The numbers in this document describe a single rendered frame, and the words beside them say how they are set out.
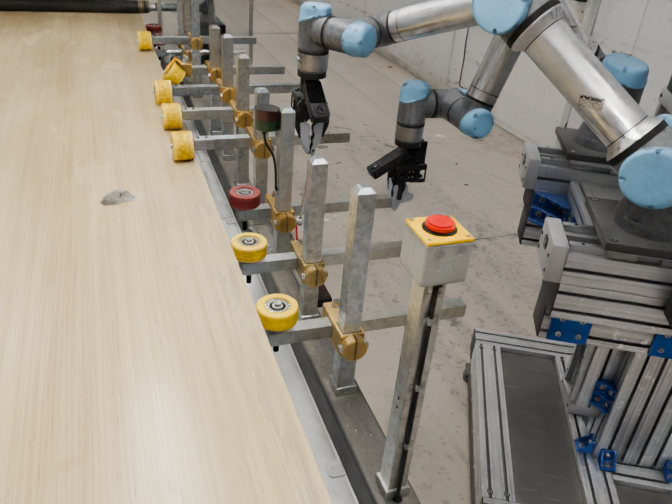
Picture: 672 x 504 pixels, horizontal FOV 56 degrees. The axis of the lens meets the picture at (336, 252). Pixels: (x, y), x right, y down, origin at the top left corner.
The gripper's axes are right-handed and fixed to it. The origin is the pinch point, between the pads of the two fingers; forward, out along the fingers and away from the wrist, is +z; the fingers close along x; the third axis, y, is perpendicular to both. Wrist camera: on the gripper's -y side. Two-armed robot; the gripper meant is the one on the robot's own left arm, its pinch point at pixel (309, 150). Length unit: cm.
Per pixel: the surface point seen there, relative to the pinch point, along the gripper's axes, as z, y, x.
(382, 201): 15.4, -2.1, -21.4
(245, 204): 11.7, -4.7, 17.7
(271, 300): 10, -49, 22
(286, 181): 5.3, -6.4, 7.7
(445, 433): 101, -15, -50
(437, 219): -23, -80, 8
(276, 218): 15.0, -7.2, 10.2
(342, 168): 101, 210, -92
